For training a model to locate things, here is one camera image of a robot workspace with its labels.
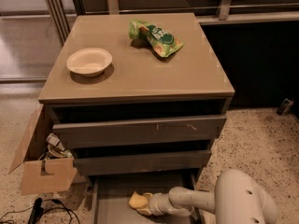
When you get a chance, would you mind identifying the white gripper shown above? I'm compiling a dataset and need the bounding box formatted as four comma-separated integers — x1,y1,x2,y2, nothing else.
136,192,173,216

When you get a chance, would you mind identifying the yellow sponge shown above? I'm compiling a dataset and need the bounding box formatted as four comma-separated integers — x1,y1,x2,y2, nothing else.
129,191,149,209

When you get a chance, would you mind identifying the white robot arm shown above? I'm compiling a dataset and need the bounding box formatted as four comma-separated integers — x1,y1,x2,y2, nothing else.
129,169,278,224

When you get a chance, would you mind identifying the grey bottom drawer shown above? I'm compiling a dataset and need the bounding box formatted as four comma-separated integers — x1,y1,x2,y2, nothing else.
91,171,206,224

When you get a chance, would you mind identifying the grey drawer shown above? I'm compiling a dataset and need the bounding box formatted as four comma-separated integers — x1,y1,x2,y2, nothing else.
74,150,211,176
91,171,206,224
53,115,226,149

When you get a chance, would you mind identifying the grey middle drawer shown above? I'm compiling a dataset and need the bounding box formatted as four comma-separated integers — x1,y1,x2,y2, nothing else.
74,150,211,176

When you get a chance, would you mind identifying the grey top drawer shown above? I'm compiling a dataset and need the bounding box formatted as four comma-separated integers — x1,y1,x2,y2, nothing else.
53,115,226,149

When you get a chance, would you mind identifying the grey drawer cabinet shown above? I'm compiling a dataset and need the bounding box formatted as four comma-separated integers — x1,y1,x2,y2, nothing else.
37,12,235,185

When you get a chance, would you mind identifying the brown cardboard box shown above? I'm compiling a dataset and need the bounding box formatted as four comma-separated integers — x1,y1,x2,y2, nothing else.
9,105,77,195

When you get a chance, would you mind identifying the clutter inside cardboard box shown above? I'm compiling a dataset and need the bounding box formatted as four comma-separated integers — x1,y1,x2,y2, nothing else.
38,133,72,161

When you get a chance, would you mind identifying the black power strip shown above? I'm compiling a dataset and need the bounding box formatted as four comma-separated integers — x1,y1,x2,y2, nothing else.
27,198,43,224

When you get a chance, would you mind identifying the white paper bowl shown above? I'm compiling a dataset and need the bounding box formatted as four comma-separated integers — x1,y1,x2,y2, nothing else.
66,48,112,77

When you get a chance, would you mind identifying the green chip bag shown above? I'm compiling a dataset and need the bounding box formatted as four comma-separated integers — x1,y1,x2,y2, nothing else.
128,20,184,58

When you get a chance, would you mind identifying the small dark floor object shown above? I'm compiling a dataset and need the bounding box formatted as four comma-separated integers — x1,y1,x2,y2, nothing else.
277,98,293,116

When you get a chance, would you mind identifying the black cable on left floor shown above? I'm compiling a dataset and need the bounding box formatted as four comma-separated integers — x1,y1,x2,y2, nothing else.
0,198,81,224

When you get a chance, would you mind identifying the metal railing frame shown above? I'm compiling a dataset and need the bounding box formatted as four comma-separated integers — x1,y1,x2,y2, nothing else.
46,0,299,42

